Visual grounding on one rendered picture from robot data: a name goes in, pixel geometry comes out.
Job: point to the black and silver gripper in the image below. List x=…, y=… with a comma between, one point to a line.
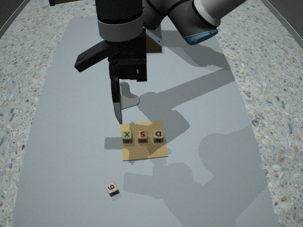
x=123, y=65

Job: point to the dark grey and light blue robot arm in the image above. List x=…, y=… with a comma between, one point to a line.
x=123, y=20

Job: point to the tan square mat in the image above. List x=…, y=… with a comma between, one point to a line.
x=138, y=151

